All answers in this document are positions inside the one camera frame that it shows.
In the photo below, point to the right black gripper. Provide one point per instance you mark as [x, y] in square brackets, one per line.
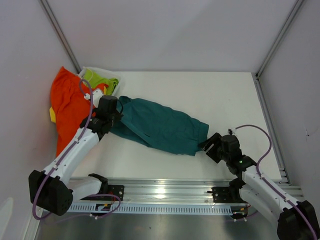
[214, 139]

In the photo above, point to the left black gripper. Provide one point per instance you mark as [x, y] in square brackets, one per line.
[118, 115]

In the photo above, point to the teal green shorts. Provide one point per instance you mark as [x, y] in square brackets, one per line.
[159, 127]

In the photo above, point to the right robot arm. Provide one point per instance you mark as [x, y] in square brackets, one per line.
[292, 219]

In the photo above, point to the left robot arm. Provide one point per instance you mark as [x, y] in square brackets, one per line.
[51, 189]

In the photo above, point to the orange shorts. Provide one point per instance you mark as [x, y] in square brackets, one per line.
[67, 98]

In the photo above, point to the lime green shorts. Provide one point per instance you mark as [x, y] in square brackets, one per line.
[107, 85]

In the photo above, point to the yellow shorts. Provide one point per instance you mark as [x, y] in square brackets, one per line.
[52, 115]

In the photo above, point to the white plastic basket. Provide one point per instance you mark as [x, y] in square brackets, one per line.
[103, 73]

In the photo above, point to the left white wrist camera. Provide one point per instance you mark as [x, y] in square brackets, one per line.
[96, 95]

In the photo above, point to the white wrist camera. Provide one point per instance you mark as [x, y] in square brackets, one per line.
[232, 131]
[96, 95]

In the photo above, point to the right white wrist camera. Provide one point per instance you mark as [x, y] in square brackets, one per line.
[232, 131]

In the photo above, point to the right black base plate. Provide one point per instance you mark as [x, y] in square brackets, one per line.
[228, 194]

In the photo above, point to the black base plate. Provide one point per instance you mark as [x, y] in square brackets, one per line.
[228, 194]
[117, 190]

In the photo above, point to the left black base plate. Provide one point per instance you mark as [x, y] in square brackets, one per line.
[117, 190]

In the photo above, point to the left aluminium frame post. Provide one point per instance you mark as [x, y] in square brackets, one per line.
[48, 11]

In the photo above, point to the aluminium frame post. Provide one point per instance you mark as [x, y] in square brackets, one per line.
[48, 11]
[288, 23]

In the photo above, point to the white slotted cable duct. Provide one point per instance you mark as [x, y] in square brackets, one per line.
[161, 209]

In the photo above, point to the right aluminium frame post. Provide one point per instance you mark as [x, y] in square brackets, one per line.
[288, 23]

